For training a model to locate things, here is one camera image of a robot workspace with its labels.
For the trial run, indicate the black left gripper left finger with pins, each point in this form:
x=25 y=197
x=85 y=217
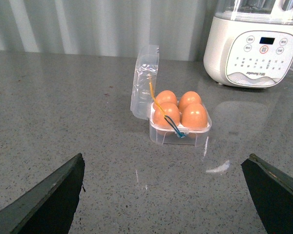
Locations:
x=49 y=207

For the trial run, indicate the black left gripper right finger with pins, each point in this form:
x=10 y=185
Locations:
x=272 y=194

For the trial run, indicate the blue rubber band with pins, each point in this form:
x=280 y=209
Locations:
x=170 y=121

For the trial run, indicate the brown egg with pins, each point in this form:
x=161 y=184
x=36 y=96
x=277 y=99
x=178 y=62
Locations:
x=164 y=99
x=194 y=116
x=187 y=99
x=170 y=110

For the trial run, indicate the clear plastic egg box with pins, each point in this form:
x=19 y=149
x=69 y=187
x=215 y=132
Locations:
x=142 y=103

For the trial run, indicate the yellow rubber band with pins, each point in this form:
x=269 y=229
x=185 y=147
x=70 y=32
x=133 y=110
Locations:
x=154 y=98

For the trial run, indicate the white Joyoung soymilk maker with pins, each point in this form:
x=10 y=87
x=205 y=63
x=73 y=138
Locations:
x=250 y=43

